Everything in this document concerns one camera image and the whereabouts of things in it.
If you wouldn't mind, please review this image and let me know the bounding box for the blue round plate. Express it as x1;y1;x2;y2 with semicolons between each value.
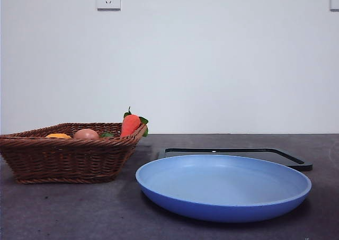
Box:
135;154;313;223

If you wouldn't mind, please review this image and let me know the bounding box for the yellow corn cob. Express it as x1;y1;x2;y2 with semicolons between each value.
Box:
44;133;73;139

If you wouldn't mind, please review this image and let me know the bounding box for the brown wicker basket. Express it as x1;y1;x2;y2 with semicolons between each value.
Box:
0;122;148;185

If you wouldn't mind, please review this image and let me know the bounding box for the orange carrot with green leaves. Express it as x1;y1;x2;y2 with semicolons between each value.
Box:
120;106;149;138

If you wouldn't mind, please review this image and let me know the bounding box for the brown egg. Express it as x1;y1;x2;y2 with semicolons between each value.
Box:
73;128;100;140

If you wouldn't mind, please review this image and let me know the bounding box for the black rectangular tray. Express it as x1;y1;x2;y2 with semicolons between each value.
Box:
156;147;314;172

